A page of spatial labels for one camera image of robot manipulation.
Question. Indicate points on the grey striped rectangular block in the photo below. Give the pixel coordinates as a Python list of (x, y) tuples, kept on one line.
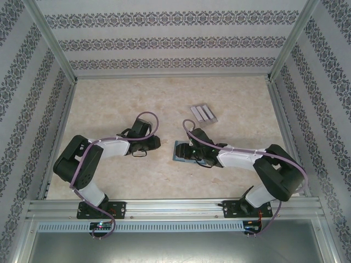
[(203, 113)]

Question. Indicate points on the blue card holder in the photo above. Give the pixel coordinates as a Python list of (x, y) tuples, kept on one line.
[(178, 161)]

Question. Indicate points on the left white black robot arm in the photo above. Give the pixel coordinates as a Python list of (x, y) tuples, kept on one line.
[(112, 149)]

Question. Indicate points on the aluminium side rail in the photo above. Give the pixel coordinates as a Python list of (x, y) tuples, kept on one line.
[(288, 117), (59, 131)]

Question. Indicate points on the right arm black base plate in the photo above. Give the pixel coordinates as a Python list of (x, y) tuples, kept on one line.
[(230, 209)]

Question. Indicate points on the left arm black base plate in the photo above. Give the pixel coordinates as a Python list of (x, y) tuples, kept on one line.
[(120, 209)]

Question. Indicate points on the aluminium mounting rail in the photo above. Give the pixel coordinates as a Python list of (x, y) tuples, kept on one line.
[(170, 208)]

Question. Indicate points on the grey metal sheet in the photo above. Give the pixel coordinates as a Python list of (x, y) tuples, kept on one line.
[(175, 249)]

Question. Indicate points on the aluminium frame post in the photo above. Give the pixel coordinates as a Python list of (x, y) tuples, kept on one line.
[(49, 41), (294, 41)]

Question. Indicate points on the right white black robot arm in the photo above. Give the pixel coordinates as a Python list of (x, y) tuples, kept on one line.
[(235, 159)]

